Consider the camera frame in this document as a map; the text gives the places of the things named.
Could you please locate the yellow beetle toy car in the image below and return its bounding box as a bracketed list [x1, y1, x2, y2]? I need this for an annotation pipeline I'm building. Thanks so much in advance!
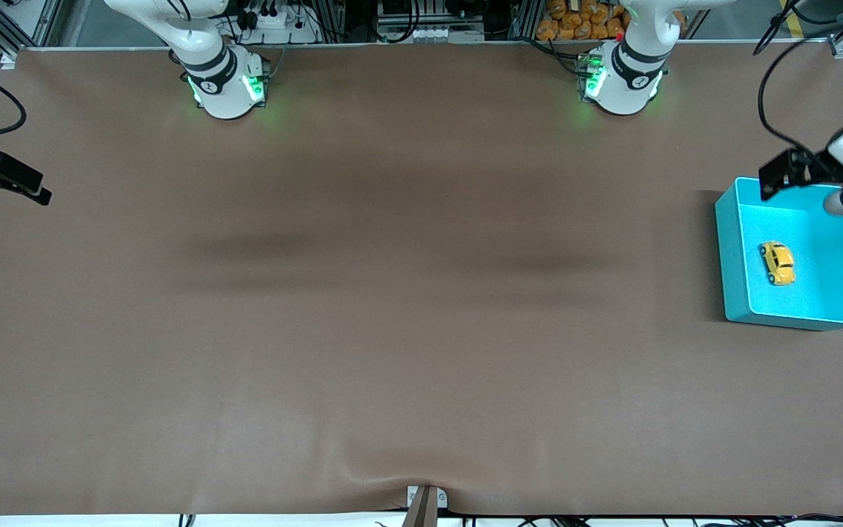
[759, 241, 796, 286]

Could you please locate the teal plastic storage box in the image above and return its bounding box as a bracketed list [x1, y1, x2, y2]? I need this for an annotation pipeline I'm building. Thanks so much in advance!
[714, 176, 843, 332]

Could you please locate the pile of orange packets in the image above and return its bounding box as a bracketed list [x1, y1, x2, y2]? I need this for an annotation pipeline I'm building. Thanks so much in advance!
[536, 0, 688, 42]

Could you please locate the white power strip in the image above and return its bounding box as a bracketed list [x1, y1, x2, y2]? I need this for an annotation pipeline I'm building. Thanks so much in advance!
[235, 0, 323, 46]

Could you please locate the brown table mat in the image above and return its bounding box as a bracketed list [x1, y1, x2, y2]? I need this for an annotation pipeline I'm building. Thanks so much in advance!
[0, 40, 843, 517]

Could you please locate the grey metal equipment rack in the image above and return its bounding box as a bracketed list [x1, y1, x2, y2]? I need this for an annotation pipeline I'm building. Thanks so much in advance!
[376, 0, 487, 45]

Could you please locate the grey metal table clamp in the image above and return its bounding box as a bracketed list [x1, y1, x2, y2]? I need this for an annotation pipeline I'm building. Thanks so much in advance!
[405, 485, 449, 527]

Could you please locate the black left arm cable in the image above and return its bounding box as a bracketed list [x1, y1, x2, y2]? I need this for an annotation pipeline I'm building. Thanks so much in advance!
[754, 0, 832, 158]

